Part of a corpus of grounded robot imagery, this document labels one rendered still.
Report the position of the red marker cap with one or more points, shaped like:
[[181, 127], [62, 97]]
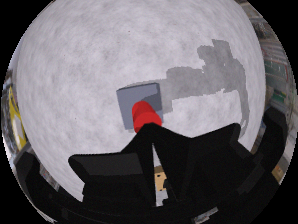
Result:
[[143, 113]]

